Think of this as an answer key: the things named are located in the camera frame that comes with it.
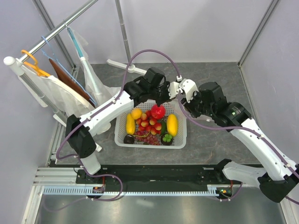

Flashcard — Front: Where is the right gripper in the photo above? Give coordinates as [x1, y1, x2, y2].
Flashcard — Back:
[180, 89, 215, 118]

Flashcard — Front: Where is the yellow mango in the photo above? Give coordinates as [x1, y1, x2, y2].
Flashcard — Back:
[166, 114, 178, 137]
[126, 113, 135, 135]

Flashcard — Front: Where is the clear zip top bag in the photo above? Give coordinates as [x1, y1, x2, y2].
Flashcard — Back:
[163, 99, 186, 117]

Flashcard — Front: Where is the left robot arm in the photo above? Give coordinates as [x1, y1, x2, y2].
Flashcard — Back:
[66, 68, 170, 183]

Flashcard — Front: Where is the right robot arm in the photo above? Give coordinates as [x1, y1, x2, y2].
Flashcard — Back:
[177, 79, 299, 203]

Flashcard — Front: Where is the white garment bag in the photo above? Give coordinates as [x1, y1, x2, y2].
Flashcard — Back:
[21, 64, 94, 117]

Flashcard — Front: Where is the white plastic basket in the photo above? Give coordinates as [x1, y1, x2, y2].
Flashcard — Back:
[114, 111, 187, 149]

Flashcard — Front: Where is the green leaf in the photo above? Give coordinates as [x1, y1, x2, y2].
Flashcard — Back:
[160, 121, 167, 135]

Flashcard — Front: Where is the red lychee bunch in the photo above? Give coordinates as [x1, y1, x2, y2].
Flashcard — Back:
[135, 110, 162, 136]

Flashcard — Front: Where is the orange fruit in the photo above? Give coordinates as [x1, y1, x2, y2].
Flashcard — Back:
[131, 108, 142, 120]

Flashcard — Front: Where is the purple grape bunch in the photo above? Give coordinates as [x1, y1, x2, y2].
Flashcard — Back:
[133, 131, 160, 146]

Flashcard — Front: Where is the mangosteen with green calyx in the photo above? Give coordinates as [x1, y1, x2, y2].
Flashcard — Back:
[160, 133, 173, 146]

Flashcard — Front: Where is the rack pole with white foot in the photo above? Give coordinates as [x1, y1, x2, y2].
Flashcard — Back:
[107, 0, 146, 75]

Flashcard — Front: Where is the dark mangosteen left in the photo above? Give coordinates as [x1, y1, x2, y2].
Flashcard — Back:
[123, 134, 135, 144]

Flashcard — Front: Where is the clear plastic garment cover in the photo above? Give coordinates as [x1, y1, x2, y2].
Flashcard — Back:
[67, 28, 121, 107]

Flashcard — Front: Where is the teal and white hanger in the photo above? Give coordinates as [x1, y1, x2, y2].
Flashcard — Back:
[67, 27, 98, 102]

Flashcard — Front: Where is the brown wooden hanger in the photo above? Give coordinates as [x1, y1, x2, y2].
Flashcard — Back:
[49, 59, 95, 106]

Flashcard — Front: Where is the orange hanger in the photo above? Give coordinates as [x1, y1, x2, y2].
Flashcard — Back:
[21, 49, 50, 77]

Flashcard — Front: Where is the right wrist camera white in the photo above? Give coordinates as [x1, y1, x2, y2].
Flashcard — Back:
[178, 78, 198, 103]

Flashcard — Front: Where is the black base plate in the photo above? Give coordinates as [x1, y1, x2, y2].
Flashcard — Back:
[75, 164, 263, 196]

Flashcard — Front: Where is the light blue cable duct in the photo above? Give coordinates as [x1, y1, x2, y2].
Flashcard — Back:
[43, 185, 242, 196]

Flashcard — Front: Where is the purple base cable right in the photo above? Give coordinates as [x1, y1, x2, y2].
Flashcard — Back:
[209, 179, 243, 203]

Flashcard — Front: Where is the blue wire hanger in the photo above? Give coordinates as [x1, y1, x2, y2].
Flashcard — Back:
[42, 36, 96, 107]

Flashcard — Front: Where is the silver clothes rack rail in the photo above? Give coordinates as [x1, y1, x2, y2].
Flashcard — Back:
[29, 0, 97, 55]

